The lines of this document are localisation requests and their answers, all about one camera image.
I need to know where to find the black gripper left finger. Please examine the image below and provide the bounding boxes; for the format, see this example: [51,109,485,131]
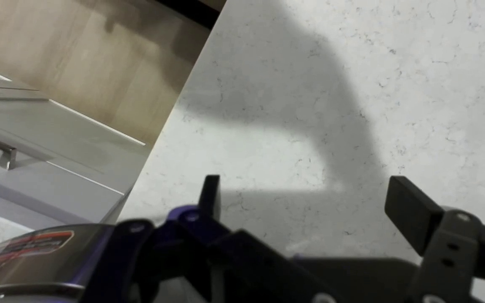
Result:
[80,173,290,303]

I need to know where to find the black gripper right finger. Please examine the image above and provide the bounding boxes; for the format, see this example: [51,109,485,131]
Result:
[383,175,485,303]

